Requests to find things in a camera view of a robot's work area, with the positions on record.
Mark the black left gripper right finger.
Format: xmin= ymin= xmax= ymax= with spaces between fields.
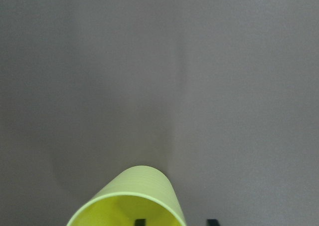
xmin=206 ymin=219 xmax=219 ymax=226

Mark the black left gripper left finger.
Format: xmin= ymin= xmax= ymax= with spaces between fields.
xmin=134 ymin=219 xmax=147 ymax=226

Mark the yellow plastic cup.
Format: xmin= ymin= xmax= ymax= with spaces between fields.
xmin=67 ymin=166 xmax=186 ymax=226

